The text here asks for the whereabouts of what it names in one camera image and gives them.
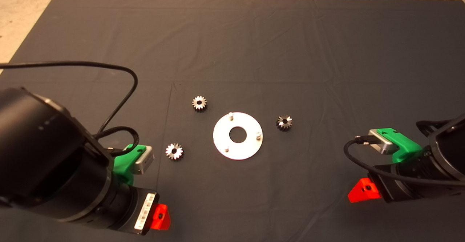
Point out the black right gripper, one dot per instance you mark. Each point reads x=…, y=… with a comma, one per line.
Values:
x=390, y=189

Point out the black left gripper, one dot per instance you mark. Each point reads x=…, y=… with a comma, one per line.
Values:
x=136, y=209

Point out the small steel planetary gear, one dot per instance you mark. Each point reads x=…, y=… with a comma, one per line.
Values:
x=284, y=122
x=199, y=104
x=174, y=151

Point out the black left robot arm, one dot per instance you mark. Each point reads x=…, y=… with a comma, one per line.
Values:
x=43, y=154

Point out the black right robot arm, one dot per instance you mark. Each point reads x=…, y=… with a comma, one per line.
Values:
x=448, y=151

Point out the round metal carrier plate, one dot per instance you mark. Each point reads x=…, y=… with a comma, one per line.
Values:
x=247, y=147

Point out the dark grey table cloth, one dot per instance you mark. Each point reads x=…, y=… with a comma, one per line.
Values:
x=254, y=53

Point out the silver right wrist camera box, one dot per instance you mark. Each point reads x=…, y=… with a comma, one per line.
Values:
x=381, y=142

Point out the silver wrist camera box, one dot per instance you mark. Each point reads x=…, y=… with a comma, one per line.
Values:
x=144, y=162
x=381, y=142

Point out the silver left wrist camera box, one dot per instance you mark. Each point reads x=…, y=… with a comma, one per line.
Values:
x=144, y=162

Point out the green right camera mount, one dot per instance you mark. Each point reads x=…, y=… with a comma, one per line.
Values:
x=405, y=145

